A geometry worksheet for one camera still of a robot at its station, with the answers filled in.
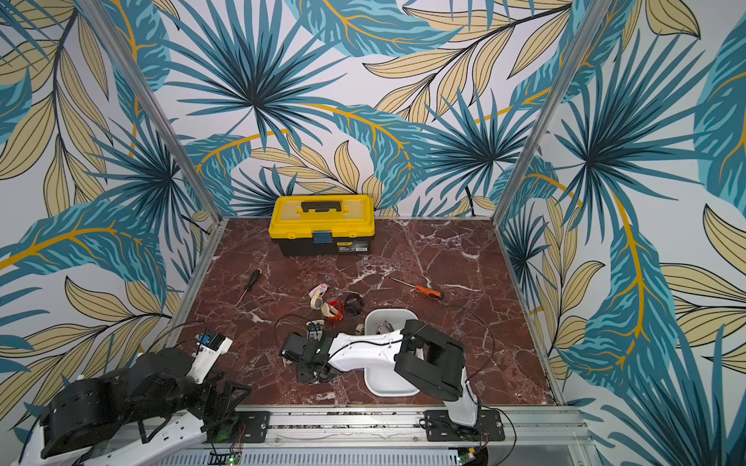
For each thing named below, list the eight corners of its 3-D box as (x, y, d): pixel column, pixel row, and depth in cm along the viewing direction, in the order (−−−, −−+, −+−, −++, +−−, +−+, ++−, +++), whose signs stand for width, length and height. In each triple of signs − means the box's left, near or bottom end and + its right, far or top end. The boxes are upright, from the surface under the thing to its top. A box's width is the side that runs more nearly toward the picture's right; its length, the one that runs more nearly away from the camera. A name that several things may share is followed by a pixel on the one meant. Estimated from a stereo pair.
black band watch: (344, 316, 95) (343, 311, 92) (345, 298, 99) (344, 292, 96) (363, 316, 95) (363, 311, 92) (363, 298, 99) (363, 292, 96)
